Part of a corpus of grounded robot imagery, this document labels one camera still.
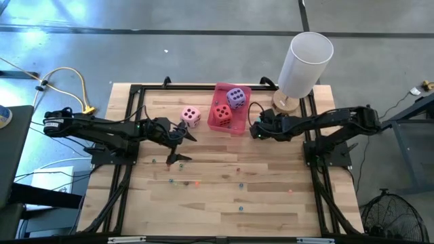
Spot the black stand foot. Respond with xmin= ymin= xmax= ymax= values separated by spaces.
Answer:
xmin=0 ymin=70 xmax=40 ymax=79

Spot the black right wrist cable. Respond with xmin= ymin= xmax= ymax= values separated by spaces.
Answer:
xmin=247 ymin=101 xmax=266 ymax=128

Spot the blue and yellow tape roll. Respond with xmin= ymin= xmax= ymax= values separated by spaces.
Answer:
xmin=0 ymin=104 xmax=14 ymax=129

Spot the large purple foam die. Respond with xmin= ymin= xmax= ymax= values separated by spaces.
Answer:
xmin=225 ymin=87 xmax=248 ymax=110

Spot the black floor fan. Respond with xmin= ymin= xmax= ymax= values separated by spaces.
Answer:
xmin=359 ymin=188 xmax=431 ymax=243

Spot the silver aluminium bracket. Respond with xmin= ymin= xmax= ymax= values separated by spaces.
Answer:
xmin=296 ymin=237 xmax=336 ymax=244
xmin=107 ymin=237 xmax=146 ymax=244

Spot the large red foam die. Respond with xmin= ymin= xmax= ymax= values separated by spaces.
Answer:
xmin=212 ymin=104 xmax=234 ymax=128

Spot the dark metal side table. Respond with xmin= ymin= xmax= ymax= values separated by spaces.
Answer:
xmin=374 ymin=93 xmax=434 ymax=194

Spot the yellow extension cable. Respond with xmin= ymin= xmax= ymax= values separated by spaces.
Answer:
xmin=0 ymin=56 xmax=96 ymax=115

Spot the pink translucent plastic bin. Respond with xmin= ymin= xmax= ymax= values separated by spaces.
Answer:
xmin=206 ymin=81 xmax=252 ymax=136

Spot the large pink foam die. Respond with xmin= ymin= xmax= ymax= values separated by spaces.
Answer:
xmin=180 ymin=105 xmax=202 ymax=129

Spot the black aluminium table frame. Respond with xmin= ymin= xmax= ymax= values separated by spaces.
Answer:
xmin=79 ymin=76 xmax=364 ymax=244

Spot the white-shade lamp with wooden base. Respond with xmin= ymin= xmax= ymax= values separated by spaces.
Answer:
xmin=272 ymin=31 xmax=335 ymax=115

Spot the white box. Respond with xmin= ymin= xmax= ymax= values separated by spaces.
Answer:
xmin=31 ymin=165 xmax=75 ymax=194

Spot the black desk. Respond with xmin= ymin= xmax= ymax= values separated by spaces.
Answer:
xmin=0 ymin=104 xmax=35 ymax=207

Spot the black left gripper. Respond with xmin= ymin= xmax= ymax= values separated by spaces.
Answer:
xmin=145 ymin=116 xmax=198 ymax=166

